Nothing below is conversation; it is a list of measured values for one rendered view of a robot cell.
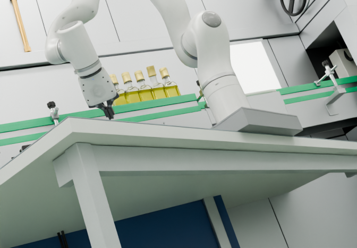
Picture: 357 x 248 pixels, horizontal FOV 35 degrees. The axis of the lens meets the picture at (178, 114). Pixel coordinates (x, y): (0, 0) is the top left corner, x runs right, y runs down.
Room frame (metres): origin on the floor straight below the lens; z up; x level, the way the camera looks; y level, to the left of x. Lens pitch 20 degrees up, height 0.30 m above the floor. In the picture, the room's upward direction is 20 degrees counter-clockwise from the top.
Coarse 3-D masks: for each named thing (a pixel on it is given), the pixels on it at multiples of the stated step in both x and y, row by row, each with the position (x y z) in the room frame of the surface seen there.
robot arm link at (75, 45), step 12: (72, 24) 1.50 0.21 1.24; (60, 36) 1.51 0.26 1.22; (72, 36) 1.50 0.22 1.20; (84, 36) 1.53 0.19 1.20; (60, 48) 1.54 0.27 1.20; (72, 48) 1.53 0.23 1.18; (84, 48) 1.54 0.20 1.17; (72, 60) 1.56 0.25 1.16; (84, 60) 1.56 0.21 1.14; (96, 60) 1.59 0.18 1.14
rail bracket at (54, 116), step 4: (48, 104) 1.83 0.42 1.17; (52, 104) 1.83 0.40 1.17; (52, 108) 1.83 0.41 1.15; (56, 108) 1.78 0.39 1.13; (52, 112) 1.82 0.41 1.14; (56, 112) 1.80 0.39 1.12; (52, 116) 1.82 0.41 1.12; (56, 116) 1.83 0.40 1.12; (52, 120) 1.83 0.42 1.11; (56, 120) 1.83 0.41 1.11; (56, 124) 1.83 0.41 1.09
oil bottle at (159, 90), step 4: (152, 84) 2.16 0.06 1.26; (156, 84) 2.16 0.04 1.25; (160, 84) 2.17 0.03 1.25; (152, 88) 2.16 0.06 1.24; (156, 88) 2.16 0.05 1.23; (160, 88) 2.17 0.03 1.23; (164, 88) 2.17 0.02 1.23; (156, 92) 2.15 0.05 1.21; (160, 92) 2.16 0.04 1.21; (164, 92) 2.17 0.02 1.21; (156, 96) 2.15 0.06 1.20; (160, 96) 2.16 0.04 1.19; (164, 96) 2.17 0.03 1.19; (168, 96) 2.18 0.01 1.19
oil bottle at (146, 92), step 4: (144, 84) 2.15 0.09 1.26; (140, 88) 2.13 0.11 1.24; (144, 88) 2.14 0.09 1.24; (148, 88) 2.14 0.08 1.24; (140, 92) 2.13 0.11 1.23; (144, 92) 2.13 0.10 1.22; (148, 92) 2.14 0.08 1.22; (152, 92) 2.15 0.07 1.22; (144, 96) 2.13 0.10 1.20; (148, 96) 2.14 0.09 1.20; (152, 96) 2.15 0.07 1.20; (144, 100) 2.13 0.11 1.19
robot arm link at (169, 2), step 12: (156, 0) 1.69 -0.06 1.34; (168, 0) 1.68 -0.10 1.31; (180, 0) 1.69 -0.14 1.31; (168, 12) 1.70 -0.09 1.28; (180, 12) 1.71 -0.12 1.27; (168, 24) 1.73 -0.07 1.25; (180, 24) 1.74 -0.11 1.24; (180, 36) 1.75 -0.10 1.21; (180, 48) 1.75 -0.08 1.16; (180, 60) 1.79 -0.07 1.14; (192, 60) 1.76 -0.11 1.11
